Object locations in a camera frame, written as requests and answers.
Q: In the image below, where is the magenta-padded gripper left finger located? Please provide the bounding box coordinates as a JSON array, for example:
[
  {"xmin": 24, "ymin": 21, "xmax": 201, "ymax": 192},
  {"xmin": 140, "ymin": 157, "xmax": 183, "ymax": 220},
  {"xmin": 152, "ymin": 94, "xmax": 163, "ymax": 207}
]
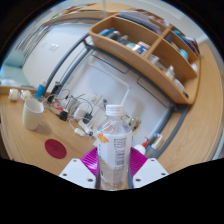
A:
[{"xmin": 58, "ymin": 146, "xmax": 101, "ymax": 190}]

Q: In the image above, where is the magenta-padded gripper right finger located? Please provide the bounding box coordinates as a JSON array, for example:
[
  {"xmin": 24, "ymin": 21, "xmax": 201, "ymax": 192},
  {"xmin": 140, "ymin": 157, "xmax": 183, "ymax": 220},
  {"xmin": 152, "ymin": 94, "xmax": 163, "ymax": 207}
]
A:
[{"xmin": 127, "ymin": 146, "xmax": 170, "ymax": 190}]

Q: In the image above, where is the clear plastic water bottle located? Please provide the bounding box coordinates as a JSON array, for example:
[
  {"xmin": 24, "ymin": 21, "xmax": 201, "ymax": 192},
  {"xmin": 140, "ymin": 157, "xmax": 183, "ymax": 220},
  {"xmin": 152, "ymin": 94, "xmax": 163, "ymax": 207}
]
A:
[{"xmin": 96, "ymin": 104, "xmax": 134, "ymax": 192}]

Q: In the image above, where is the flat round red coaster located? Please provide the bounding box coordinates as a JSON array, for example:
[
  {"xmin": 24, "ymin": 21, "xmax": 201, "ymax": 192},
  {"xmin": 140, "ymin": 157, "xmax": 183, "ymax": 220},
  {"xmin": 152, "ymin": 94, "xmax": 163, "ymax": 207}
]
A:
[{"xmin": 44, "ymin": 138, "xmax": 68, "ymax": 160}]

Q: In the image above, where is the small white oval gadget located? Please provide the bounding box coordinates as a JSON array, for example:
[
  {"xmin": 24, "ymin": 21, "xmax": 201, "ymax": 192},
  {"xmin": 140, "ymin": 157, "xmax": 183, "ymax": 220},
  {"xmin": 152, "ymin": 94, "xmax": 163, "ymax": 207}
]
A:
[{"xmin": 73, "ymin": 127, "xmax": 87, "ymax": 138}]

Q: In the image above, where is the tree creature figurine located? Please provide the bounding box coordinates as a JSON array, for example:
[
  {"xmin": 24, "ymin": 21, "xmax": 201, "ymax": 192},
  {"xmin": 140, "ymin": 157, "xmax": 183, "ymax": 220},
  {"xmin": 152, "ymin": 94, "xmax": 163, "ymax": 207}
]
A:
[{"xmin": 128, "ymin": 116, "xmax": 142, "ymax": 132}]

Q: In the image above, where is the wooden wardrobe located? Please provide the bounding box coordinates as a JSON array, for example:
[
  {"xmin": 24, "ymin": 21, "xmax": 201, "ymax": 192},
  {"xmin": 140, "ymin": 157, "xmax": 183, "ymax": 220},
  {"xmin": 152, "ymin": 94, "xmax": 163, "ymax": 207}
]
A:
[{"xmin": 156, "ymin": 41, "xmax": 224, "ymax": 174}]

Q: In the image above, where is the cream ceramic cup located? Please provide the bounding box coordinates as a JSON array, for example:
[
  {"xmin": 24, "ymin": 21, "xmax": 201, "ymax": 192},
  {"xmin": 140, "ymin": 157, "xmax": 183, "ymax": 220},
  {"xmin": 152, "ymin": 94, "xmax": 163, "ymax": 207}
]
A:
[{"xmin": 21, "ymin": 97, "xmax": 45, "ymax": 131}]

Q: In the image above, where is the black upright device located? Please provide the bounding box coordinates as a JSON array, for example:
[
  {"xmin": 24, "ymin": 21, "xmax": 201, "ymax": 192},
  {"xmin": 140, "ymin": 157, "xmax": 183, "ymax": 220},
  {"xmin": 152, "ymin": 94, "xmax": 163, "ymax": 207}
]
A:
[{"xmin": 49, "ymin": 81, "xmax": 63, "ymax": 98}]

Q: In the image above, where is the blue white tube bottle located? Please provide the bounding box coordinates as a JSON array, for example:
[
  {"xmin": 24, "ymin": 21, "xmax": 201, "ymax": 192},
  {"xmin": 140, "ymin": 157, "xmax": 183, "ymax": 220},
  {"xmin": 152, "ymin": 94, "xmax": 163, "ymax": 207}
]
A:
[{"xmin": 34, "ymin": 79, "xmax": 49, "ymax": 101}]

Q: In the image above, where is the wrapped bread bun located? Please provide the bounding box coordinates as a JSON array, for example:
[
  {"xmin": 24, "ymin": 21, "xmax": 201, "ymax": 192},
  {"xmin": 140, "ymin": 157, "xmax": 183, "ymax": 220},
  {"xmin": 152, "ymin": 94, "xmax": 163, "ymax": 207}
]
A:
[
  {"xmin": 8, "ymin": 88, "xmax": 20, "ymax": 102},
  {"xmin": 19, "ymin": 89, "xmax": 33, "ymax": 102}
]

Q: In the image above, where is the wooden shelf unit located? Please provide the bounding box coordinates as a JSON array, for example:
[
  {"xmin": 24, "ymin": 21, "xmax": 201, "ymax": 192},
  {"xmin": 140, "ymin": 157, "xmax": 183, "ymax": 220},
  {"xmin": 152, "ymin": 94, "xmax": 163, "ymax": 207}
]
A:
[{"xmin": 88, "ymin": 9, "xmax": 202, "ymax": 106}]

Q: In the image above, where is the bed with light bedding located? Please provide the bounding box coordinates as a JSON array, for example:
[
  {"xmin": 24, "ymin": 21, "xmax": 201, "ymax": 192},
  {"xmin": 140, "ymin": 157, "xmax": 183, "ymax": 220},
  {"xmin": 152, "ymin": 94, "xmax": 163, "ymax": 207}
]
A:
[{"xmin": 0, "ymin": 64, "xmax": 34, "ymax": 88}]

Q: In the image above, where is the teal pillow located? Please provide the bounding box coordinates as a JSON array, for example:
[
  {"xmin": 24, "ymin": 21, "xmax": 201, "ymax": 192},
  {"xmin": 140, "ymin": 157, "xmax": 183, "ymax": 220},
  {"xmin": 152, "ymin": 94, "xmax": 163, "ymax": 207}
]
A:
[{"xmin": 3, "ymin": 49, "xmax": 26, "ymax": 69}]

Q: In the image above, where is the wooden upper bunk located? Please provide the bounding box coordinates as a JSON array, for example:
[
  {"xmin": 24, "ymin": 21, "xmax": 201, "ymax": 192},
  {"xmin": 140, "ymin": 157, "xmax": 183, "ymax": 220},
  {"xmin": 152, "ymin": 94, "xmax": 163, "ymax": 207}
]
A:
[{"xmin": 49, "ymin": 2, "xmax": 116, "ymax": 24}]

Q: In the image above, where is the grey metal shelf frame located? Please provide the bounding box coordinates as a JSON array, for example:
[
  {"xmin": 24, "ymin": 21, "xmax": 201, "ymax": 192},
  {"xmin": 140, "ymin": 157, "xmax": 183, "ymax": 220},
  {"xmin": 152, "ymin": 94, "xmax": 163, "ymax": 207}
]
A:
[{"xmin": 44, "ymin": 31, "xmax": 191, "ymax": 159}]

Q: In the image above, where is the white wall outlet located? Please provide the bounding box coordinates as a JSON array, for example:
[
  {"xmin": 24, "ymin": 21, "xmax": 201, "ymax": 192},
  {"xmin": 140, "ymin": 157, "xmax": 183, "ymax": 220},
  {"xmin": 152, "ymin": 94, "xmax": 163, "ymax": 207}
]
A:
[{"xmin": 89, "ymin": 92, "xmax": 104, "ymax": 104}]

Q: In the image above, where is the white wall switch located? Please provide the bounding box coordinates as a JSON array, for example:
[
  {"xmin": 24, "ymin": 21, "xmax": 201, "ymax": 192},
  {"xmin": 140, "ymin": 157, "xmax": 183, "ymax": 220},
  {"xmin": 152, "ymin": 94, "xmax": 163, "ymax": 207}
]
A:
[{"xmin": 48, "ymin": 43, "xmax": 60, "ymax": 52}]

